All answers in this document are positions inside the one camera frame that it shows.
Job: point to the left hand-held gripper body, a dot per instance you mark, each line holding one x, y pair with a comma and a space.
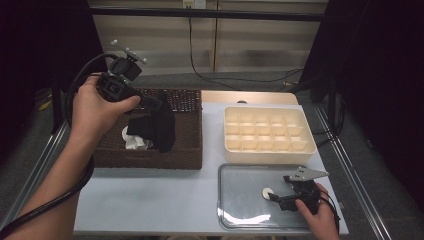
115, 87

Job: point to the black metal stand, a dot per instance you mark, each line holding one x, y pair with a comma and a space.
56, 110
332, 106

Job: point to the cream divided storage box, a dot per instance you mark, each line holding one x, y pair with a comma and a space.
270, 131

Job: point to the white sock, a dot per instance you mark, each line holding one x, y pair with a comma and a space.
133, 141

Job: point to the white wall socket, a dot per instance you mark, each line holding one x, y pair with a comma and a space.
195, 3

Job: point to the brown wicker basket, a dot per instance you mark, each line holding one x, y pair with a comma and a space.
186, 153

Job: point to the black sock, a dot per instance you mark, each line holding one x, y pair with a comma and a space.
163, 130

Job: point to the person's left hand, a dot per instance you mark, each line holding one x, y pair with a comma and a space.
93, 116

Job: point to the aluminium floor rail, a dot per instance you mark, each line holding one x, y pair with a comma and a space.
39, 166
351, 166

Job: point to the clear plastic box lid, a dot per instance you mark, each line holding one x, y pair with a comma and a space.
243, 200

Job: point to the black curtain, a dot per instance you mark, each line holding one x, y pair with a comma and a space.
40, 40
383, 66

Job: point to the person's right hand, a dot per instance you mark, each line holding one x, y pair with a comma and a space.
323, 220

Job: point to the dark table grommet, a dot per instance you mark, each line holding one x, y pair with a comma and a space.
242, 101

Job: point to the small yellow object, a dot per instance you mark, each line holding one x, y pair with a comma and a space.
44, 105

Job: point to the black horizontal bar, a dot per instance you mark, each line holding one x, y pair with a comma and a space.
200, 14

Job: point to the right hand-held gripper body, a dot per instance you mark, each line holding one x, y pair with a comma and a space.
308, 191

